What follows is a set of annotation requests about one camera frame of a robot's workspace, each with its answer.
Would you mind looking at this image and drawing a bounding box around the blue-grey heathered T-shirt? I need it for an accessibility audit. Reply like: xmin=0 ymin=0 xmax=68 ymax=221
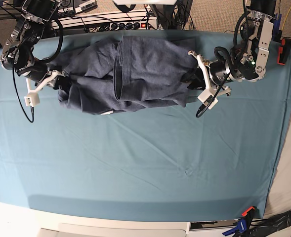
xmin=48 ymin=36 xmax=197 ymax=115

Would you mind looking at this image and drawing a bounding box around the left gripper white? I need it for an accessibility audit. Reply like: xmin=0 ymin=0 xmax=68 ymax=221
xmin=181 ymin=50 xmax=231 ymax=97

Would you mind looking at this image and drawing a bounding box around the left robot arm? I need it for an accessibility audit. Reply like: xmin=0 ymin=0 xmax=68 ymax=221
xmin=181 ymin=0 xmax=276 ymax=98

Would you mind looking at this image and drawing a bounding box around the yellow cable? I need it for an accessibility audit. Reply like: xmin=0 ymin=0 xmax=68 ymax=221
xmin=282 ymin=0 xmax=291 ymax=30

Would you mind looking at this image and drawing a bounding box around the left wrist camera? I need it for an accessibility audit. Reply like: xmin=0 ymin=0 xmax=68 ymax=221
xmin=198 ymin=89 xmax=218 ymax=110

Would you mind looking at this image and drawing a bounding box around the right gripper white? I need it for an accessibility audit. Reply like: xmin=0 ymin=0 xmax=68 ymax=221
xmin=26 ymin=70 xmax=72 ymax=94

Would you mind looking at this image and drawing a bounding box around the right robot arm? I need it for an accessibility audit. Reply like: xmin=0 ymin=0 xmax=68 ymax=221
xmin=0 ymin=0 xmax=64 ymax=90

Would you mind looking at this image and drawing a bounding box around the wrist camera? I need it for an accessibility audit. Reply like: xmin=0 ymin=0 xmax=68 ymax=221
xmin=24 ymin=92 xmax=40 ymax=107
xmin=198 ymin=89 xmax=218 ymax=110

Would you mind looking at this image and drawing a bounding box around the orange black clamp top right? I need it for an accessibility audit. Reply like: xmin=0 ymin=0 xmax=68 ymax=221
xmin=277 ymin=38 xmax=291 ymax=66

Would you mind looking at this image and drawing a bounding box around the teal table cloth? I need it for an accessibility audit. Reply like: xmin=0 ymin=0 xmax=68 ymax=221
xmin=0 ymin=42 xmax=291 ymax=222

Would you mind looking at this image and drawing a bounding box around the blue black clamp top right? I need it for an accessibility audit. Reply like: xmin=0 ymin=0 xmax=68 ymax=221
xmin=271 ymin=13 xmax=282 ymax=43

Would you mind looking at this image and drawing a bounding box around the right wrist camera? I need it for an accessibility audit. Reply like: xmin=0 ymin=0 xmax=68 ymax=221
xmin=24 ymin=92 xmax=40 ymax=107

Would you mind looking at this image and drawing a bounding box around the orange blue clamp bottom right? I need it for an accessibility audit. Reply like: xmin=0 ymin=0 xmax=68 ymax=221
xmin=222 ymin=206 xmax=257 ymax=237

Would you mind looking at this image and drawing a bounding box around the black power strip red switch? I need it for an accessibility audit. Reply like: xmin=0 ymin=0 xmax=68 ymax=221
xmin=110 ymin=22 xmax=147 ymax=31

